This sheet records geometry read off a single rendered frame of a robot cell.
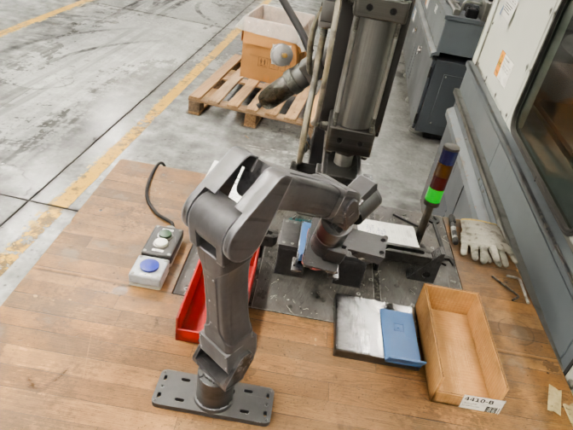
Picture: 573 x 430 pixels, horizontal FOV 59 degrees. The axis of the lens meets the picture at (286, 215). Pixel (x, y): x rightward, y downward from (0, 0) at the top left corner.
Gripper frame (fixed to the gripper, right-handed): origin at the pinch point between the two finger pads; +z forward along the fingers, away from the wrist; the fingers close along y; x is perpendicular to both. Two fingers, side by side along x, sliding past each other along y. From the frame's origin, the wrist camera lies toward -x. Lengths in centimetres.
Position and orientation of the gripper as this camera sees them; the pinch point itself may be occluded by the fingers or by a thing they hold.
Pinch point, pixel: (315, 260)
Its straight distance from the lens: 105.2
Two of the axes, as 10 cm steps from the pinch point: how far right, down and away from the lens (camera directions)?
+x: -9.7, -2.4, -0.4
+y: 2.0, -8.7, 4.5
